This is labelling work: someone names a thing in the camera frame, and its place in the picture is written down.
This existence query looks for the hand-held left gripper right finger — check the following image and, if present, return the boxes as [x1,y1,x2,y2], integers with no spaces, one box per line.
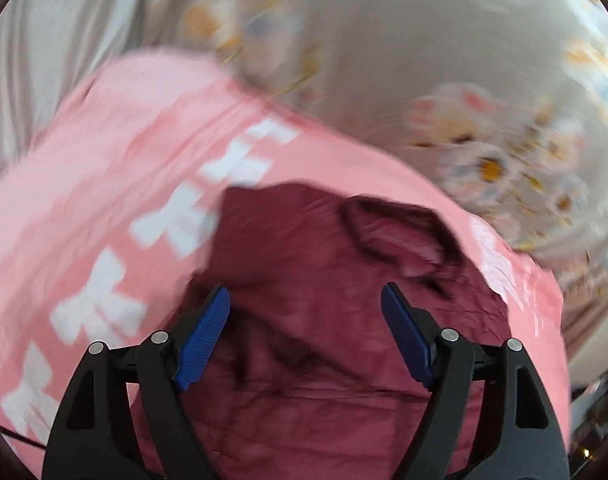
[380,282,569,480]

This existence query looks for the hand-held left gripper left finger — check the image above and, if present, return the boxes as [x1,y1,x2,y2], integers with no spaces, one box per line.
[41,285,231,480]

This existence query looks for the maroon garment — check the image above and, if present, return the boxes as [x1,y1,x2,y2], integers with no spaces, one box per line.
[129,182,514,480]

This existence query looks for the pink blanket with white bows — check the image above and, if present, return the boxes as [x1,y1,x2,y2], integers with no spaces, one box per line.
[0,47,572,480]

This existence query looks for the grey floral bed sheet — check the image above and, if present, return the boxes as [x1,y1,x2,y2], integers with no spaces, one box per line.
[0,0,608,396]

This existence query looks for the thin black cable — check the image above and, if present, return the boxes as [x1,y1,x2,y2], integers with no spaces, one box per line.
[0,425,47,450]

